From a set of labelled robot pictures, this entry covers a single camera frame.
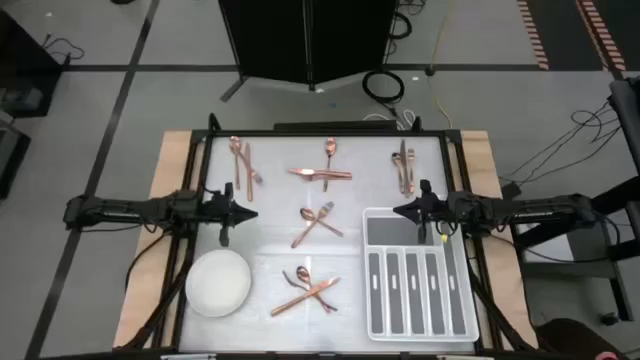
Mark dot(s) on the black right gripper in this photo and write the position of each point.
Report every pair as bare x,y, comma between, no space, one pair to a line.
437,207

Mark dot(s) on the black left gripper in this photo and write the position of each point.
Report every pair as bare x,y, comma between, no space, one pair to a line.
215,207

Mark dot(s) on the white cutlery organizer tray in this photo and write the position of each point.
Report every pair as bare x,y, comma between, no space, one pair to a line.
390,232

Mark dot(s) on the rose gold fork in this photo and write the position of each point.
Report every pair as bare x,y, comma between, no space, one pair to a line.
257,177
300,239

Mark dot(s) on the copper spoons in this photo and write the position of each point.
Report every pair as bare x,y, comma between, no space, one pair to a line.
292,285

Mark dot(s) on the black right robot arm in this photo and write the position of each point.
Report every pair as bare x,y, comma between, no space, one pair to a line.
540,207

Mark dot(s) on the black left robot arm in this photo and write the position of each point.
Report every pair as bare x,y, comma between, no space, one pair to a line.
125,210

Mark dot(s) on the white round plate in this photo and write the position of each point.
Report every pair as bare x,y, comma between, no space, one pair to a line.
218,282

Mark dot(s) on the black power adapter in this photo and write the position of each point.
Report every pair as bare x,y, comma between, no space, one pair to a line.
511,191

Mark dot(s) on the black bar behind table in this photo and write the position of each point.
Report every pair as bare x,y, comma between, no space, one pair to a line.
335,125

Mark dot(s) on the black floor plug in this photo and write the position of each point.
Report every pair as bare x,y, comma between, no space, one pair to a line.
430,71

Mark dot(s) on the black folding room divider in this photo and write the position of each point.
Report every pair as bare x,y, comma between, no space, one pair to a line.
275,40

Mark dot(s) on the person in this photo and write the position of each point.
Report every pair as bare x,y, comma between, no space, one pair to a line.
575,342

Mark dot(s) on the black metal stand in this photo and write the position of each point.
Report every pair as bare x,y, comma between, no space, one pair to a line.
617,280

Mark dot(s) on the black box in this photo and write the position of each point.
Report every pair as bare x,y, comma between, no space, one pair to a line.
12,160

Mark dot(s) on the grey device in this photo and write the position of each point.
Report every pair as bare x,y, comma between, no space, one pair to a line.
25,100

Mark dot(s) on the small pink round object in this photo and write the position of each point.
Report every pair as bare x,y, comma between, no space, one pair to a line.
607,356

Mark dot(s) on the black cabinet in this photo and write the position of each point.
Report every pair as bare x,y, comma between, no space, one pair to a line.
25,60

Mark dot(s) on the black table frame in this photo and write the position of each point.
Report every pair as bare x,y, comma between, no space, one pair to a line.
325,133

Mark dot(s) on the white edge bracket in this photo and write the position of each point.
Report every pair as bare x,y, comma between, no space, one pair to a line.
465,357

